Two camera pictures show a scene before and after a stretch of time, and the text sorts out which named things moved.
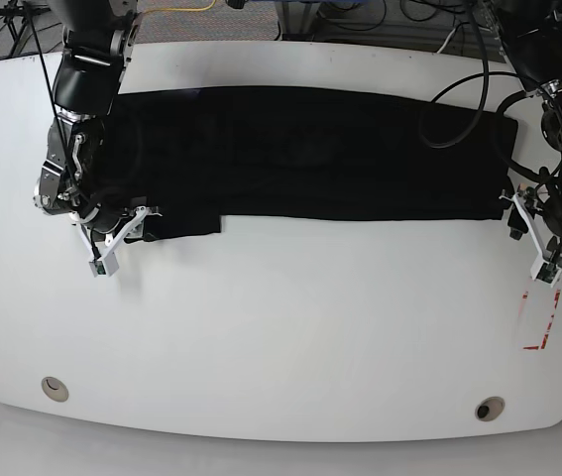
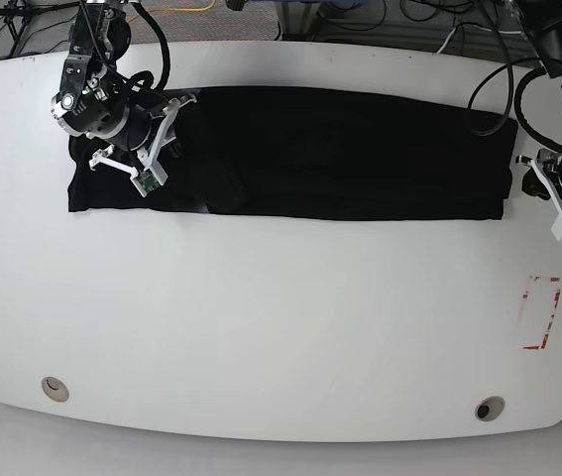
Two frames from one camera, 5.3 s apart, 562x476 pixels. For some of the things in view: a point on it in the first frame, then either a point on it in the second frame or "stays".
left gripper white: (545, 268) -> (537, 182)
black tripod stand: (14, 15) stays
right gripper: (106, 262) -> (137, 136)
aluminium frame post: (296, 20) stays
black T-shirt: (180, 161) stays
